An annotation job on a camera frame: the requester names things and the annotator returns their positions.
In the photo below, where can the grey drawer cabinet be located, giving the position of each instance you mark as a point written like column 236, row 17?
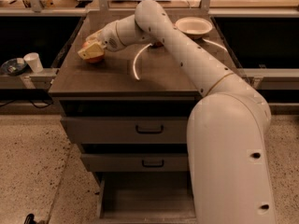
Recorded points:
column 137, row 82

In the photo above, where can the dark blue bowl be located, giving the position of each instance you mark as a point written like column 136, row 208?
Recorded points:
column 14, row 67

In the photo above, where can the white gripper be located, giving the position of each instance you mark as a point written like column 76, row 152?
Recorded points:
column 108, row 37

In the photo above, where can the red apple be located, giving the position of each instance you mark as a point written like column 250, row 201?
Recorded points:
column 92, row 52

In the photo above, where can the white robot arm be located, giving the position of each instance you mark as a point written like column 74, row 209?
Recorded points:
column 225, row 131

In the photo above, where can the drawer with handle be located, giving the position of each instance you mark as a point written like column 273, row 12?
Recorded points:
column 135, row 162
column 92, row 130

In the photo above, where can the open bottom drawer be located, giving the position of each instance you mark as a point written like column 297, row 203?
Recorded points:
column 145, row 198

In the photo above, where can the white paper cup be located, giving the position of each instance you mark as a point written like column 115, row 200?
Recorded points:
column 33, row 60

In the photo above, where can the black object on floor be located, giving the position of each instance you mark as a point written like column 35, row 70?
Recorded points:
column 30, row 219

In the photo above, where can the top drawer with handle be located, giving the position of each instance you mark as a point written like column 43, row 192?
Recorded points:
column 92, row 130

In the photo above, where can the white paper bowl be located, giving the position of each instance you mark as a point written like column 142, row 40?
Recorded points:
column 194, row 27

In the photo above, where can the middle drawer with handle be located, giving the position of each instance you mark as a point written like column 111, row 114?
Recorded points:
column 135, row 162

